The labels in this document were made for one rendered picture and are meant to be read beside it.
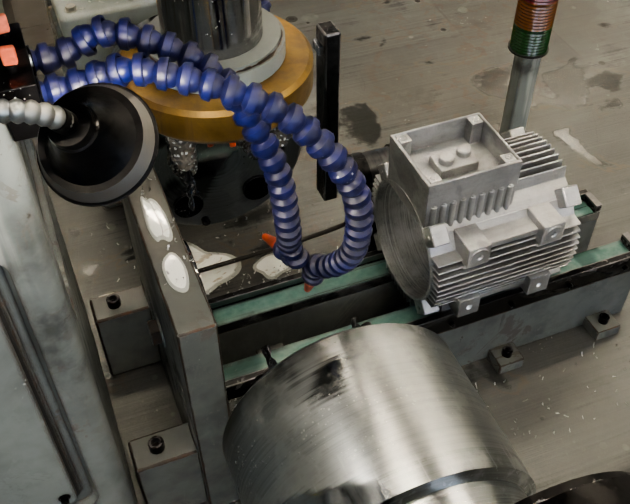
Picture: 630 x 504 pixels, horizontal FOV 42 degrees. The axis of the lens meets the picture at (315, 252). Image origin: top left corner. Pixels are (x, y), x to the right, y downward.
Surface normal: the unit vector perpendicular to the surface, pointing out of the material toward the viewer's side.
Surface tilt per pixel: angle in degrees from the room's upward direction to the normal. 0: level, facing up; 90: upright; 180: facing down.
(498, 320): 90
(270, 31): 0
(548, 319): 90
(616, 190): 0
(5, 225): 90
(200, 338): 90
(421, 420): 9
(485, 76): 0
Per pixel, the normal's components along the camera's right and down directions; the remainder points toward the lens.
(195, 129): -0.11, 0.72
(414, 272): 0.01, -0.67
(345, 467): -0.39, -0.52
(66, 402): 0.36, 0.67
